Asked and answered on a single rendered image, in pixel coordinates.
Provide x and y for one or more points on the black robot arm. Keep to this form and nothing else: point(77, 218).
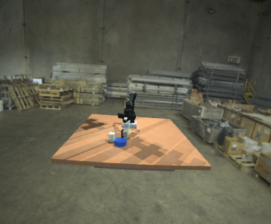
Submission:
point(130, 105)

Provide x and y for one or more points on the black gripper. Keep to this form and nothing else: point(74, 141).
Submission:
point(126, 115)

